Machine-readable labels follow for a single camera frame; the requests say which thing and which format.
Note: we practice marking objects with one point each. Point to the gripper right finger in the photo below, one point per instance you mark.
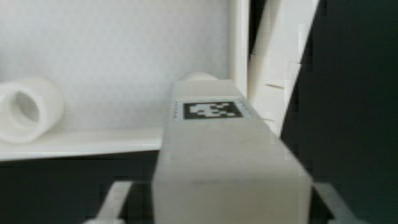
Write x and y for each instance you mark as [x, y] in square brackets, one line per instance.
[343, 216]

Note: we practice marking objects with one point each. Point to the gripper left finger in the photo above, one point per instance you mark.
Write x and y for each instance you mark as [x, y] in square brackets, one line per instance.
[124, 207]

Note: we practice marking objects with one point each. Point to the white desk leg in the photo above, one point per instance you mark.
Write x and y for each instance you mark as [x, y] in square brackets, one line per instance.
[229, 179]

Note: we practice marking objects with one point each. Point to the white desk top tray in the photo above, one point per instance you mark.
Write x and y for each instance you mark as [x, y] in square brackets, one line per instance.
[94, 54]

